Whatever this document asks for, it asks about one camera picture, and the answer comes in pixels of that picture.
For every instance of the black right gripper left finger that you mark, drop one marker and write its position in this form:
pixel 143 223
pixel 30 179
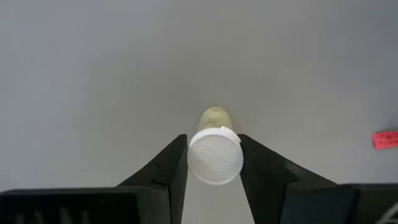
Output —
pixel 174 168

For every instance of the red paper tag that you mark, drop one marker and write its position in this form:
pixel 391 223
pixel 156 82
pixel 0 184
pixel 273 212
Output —
pixel 385 140

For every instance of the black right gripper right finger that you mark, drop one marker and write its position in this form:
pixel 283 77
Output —
pixel 267 174

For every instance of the small green pill bottle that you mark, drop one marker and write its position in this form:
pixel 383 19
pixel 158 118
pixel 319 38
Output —
pixel 214 155

